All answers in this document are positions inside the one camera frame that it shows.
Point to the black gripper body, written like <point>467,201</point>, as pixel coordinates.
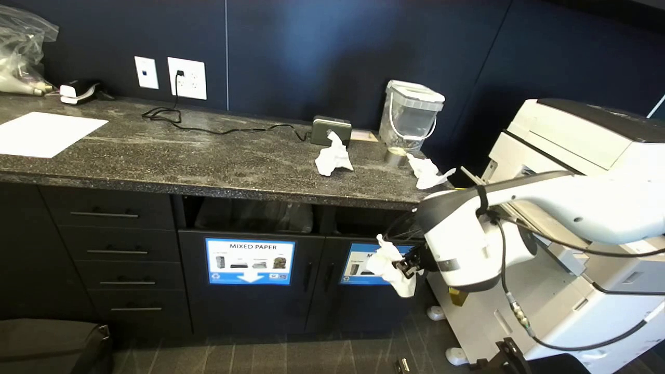
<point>425,260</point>

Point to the blue mixed paper label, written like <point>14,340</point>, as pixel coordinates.
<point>250,260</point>
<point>354,266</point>

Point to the small beige flat block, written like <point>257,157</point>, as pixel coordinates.
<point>364,137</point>

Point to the clear plastic bucket white lid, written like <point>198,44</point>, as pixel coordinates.
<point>413,116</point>

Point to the large white office printer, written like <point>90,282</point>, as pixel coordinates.
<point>583,138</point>

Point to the large white outlet plate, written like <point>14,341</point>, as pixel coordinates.
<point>188,78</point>

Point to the dark cabinet with drawers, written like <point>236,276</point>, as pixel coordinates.
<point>43,262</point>

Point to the small white desk device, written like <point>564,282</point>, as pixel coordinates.
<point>75,93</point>

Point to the white paper sheet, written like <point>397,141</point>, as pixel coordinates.
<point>44,135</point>

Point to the clear crumpled plastic bag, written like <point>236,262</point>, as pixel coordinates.
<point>23,53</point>

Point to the black metal bracket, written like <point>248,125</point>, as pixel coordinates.
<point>512,355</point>

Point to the small white wall plate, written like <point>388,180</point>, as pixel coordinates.
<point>145,71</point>

